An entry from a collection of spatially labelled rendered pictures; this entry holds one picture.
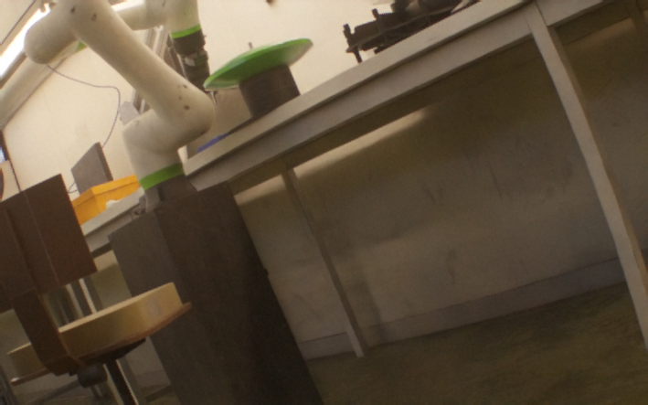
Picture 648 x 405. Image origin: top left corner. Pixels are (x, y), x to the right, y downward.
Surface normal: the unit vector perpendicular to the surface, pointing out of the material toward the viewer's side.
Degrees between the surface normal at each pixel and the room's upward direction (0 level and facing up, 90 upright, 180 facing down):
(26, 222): 90
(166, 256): 90
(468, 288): 90
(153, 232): 90
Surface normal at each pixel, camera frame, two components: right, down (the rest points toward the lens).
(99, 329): -0.11, 0.06
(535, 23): -0.64, 0.28
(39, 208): 0.17, -0.06
